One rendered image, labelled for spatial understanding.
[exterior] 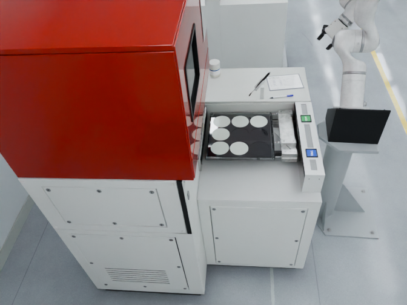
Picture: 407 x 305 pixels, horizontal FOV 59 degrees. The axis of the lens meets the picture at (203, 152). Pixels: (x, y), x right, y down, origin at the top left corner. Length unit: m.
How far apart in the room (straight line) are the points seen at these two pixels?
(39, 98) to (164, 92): 0.41
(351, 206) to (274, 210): 1.03
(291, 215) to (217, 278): 0.82
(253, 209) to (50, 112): 1.11
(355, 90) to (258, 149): 0.60
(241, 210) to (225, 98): 0.69
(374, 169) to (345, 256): 0.86
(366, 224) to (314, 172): 1.13
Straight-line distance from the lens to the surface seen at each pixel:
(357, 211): 2.90
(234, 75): 2.36
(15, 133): 1.46
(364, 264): 2.71
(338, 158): 2.30
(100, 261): 2.18
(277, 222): 2.01
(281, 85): 2.28
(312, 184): 1.85
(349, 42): 2.11
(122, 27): 1.16
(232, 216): 1.96
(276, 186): 1.90
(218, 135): 2.04
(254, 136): 2.03
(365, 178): 3.14
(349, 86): 2.09
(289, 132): 2.09
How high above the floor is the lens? 2.32
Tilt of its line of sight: 47 degrees down
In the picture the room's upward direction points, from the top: 7 degrees counter-clockwise
